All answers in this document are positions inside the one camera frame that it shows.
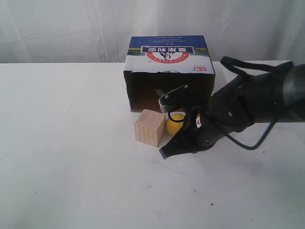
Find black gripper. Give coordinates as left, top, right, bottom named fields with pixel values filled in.
left=158, top=77, right=254, bottom=159

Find yellow tennis ball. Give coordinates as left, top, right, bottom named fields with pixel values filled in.
left=166, top=113, right=185, bottom=136

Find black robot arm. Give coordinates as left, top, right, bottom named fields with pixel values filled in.
left=159, top=62, right=305, bottom=158

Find light wooden cube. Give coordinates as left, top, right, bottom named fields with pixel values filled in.
left=134, top=109, right=166, bottom=147

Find blue white cardboard box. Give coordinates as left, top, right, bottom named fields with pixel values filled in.
left=123, top=35, right=215, bottom=112

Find white backdrop curtain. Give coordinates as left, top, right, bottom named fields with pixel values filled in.
left=0, top=0, right=305, bottom=64

